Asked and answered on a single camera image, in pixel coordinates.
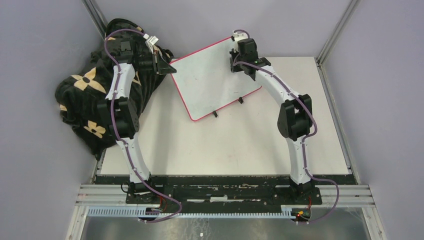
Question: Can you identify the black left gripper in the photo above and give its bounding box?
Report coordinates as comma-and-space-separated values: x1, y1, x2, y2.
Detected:
137, 50, 177, 76

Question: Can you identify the red framed whiteboard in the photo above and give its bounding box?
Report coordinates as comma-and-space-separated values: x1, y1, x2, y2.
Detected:
170, 37, 261, 122

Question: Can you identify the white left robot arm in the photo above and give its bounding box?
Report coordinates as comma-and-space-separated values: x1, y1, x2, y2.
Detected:
97, 39, 158, 204

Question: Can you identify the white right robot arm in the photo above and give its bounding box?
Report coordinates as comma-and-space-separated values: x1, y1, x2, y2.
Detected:
229, 36, 317, 204

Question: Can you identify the black floral blanket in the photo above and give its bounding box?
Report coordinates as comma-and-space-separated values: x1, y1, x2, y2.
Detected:
54, 18, 174, 161

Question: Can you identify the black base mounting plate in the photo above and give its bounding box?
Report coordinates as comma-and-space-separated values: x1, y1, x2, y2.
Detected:
121, 175, 323, 214

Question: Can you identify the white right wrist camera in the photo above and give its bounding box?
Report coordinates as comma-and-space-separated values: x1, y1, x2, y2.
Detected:
231, 29, 250, 42

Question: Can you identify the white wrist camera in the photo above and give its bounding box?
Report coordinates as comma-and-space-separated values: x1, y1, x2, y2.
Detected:
231, 29, 250, 42
143, 33, 159, 54

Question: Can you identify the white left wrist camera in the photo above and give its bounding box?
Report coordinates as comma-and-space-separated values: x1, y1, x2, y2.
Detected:
143, 33, 159, 54

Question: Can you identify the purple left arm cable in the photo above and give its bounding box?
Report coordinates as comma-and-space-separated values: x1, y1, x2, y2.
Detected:
103, 27, 184, 223

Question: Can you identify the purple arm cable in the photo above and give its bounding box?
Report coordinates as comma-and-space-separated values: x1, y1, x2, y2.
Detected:
103, 27, 184, 223
232, 29, 340, 225

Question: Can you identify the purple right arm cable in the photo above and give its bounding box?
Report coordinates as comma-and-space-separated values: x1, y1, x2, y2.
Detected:
232, 29, 340, 225

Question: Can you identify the grey slotted cable duct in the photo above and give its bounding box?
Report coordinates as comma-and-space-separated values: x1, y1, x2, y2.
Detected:
87, 206, 295, 220

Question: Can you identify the aluminium frame rail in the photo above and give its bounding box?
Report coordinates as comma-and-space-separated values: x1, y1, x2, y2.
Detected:
75, 184, 127, 206

